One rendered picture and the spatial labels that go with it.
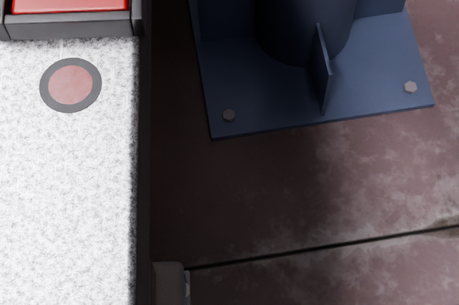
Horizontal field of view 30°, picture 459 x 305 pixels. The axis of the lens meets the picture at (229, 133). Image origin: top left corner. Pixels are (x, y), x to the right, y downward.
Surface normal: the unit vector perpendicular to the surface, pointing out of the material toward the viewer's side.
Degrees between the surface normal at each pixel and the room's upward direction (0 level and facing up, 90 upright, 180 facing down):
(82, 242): 0
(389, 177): 0
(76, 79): 0
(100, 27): 90
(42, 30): 90
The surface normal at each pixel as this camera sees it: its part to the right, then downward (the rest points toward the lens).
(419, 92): -0.01, -0.43
